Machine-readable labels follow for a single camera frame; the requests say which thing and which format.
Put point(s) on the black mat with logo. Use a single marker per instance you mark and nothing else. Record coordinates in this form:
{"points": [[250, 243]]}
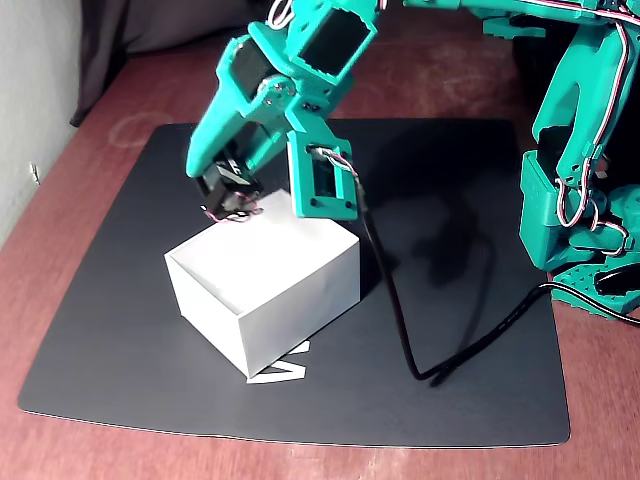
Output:
{"points": [[125, 350]]}

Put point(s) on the teal robot base plate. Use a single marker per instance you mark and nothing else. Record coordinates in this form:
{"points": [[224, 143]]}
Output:
{"points": [[580, 280]]}

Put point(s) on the dark grey cloth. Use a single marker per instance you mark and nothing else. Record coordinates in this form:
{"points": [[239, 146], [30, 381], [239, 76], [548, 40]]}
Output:
{"points": [[110, 30]]}

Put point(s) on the small white wall clip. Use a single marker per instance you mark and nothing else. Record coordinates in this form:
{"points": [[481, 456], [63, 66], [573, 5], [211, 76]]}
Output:
{"points": [[35, 174]]}

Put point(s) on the teal gripper black servo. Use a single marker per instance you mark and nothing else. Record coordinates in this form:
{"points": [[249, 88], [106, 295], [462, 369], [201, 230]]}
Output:
{"points": [[216, 131]]}

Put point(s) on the white open box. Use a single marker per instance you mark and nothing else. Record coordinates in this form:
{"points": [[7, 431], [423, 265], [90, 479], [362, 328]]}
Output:
{"points": [[295, 300]]}

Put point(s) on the small black battery pack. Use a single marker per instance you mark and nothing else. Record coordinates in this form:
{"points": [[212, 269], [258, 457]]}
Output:
{"points": [[225, 186]]}

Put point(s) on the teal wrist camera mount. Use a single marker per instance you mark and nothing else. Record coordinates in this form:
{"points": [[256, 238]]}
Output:
{"points": [[302, 175]]}

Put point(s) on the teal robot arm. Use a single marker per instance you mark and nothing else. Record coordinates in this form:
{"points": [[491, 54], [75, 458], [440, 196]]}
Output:
{"points": [[575, 75]]}

